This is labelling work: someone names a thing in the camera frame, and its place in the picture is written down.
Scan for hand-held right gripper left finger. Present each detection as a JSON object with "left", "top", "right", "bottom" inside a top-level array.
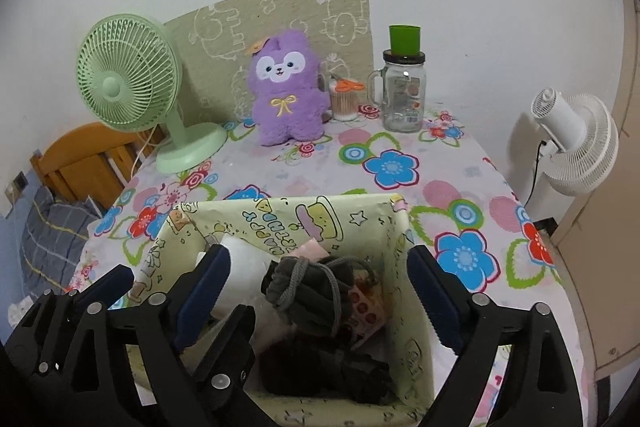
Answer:
[{"left": 66, "top": 244, "right": 232, "bottom": 427}]

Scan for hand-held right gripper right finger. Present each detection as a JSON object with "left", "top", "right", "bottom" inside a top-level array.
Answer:
[{"left": 406, "top": 245, "right": 582, "bottom": 427}]

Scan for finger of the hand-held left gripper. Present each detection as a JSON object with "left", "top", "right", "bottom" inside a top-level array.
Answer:
[
  {"left": 7, "top": 264, "right": 136, "bottom": 380},
  {"left": 192, "top": 305, "right": 257, "bottom": 414}
]

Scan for black cloth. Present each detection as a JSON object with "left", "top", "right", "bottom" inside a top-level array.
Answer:
[{"left": 259, "top": 339, "right": 398, "bottom": 405}]

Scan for yellow printed fabric storage box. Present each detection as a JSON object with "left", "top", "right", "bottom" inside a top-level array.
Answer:
[{"left": 127, "top": 194, "right": 436, "bottom": 427}]

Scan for blue plaid bedding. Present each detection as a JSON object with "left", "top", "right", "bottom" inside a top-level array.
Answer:
[{"left": 20, "top": 184, "right": 103, "bottom": 295}]

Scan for floral tablecloth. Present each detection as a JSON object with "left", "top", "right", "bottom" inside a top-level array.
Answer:
[{"left": 65, "top": 104, "right": 586, "bottom": 427}]

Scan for beige door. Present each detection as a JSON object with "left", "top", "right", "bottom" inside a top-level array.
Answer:
[{"left": 552, "top": 0, "right": 640, "bottom": 378}]

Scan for green desk fan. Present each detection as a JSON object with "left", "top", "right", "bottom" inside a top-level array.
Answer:
[{"left": 76, "top": 13, "right": 228, "bottom": 174}]

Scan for purple plush toy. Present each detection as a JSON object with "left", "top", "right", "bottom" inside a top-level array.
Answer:
[{"left": 248, "top": 32, "right": 331, "bottom": 146}]

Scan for white clip fan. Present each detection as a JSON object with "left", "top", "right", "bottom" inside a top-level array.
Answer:
[{"left": 531, "top": 88, "right": 620, "bottom": 195}]

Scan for cotton swab jar orange lid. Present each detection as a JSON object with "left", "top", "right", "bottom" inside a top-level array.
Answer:
[{"left": 327, "top": 74, "right": 365, "bottom": 124}]

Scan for green plastic cup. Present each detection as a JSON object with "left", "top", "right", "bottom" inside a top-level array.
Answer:
[{"left": 389, "top": 24, "right": 422, "bottom": 56}]

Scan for white fan cable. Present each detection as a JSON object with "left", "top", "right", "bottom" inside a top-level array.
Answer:
[{"left": 131, "top": 127, "right": 153, "bottom": 180}]

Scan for black fan cable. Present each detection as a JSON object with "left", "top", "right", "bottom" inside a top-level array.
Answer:
[{"left": 527, "top": 139, "right": 547, "bottom": 210}]

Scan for glass handled jar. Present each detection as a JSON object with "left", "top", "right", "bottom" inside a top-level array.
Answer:
[{"left": 367, "top": 49, "right": 427, "bottom": 134}]

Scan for beige printed wall board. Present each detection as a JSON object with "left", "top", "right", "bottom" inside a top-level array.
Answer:
[{"left": 165, "top": 0, "right": 376, "bottom": 128}]

